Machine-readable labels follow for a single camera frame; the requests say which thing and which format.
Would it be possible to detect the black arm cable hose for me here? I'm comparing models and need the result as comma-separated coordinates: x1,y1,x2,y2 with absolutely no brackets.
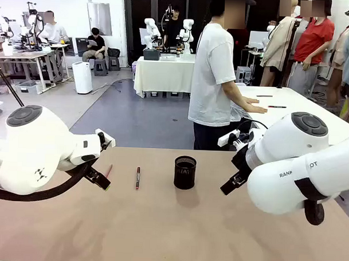
0,158,91,204
293,177,346,227

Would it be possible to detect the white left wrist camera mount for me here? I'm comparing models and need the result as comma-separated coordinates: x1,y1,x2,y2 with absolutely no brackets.
94,128,117,152

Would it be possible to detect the black box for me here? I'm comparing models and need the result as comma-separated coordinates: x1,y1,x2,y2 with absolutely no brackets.
143,48,161,61

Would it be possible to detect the person's right hand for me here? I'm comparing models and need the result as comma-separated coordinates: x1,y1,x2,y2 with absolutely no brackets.
245,105,269,114

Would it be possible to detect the standing person in black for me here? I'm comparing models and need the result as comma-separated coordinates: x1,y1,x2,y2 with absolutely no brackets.
165,4,182,48

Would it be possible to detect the table with white cloth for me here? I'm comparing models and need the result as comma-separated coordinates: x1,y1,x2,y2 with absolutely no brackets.
132,54,197,100

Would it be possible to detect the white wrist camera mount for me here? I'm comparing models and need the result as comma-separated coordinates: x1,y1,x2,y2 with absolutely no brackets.
218,128,241,148
94,128,117,152

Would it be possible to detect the seated person in white shirt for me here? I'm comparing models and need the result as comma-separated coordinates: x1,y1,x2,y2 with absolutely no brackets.
39,10,70,44

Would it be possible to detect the person in white t-shirt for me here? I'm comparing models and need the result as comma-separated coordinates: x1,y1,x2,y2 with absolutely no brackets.
186,0,248,152

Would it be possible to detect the grey wall panel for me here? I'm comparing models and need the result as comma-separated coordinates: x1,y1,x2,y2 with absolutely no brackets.
85,2,114,37

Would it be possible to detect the black tripod leg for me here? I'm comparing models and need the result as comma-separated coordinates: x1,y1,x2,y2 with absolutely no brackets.
0,60,28,108

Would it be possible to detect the black mesh pen holder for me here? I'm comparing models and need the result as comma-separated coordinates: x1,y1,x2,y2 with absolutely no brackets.
173,155,198,191

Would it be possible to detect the person in red shirt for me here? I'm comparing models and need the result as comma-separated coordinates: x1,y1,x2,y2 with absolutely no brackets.
287,0,337,98

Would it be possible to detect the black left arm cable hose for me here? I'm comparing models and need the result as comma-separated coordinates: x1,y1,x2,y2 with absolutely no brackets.
0,158,91,204

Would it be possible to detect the grey computer tower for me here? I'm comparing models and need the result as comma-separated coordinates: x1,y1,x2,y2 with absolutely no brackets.
234,66,253,86

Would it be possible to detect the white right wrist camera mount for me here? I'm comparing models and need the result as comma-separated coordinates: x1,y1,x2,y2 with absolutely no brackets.
218,128,241,148

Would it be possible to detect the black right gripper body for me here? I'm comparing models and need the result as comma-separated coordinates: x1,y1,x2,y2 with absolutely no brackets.
231,144,252,180

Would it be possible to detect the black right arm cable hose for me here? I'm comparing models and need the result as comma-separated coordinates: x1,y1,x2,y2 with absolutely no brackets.
293,177,346,227

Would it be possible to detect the white air purifier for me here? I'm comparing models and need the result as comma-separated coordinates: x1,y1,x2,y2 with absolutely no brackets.
70,61,95,95

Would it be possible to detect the white monitor screen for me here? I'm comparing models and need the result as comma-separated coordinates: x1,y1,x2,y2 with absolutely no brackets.
248,30,270,50

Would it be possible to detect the grey plastic stool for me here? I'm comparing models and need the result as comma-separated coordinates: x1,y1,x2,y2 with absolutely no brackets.
93,58,110,77
107,56,121,72

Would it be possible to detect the seated person in black shirt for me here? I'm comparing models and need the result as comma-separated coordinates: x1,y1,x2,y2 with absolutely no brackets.
81,26,107,63

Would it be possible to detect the person's right forearm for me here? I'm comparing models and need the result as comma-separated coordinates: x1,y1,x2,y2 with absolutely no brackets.
225,86,251,112

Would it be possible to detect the clear plastic bin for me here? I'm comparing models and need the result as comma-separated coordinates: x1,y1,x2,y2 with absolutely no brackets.
14,79,41,95

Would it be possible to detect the white office desk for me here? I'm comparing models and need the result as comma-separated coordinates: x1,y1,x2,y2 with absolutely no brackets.
0,41,72,94

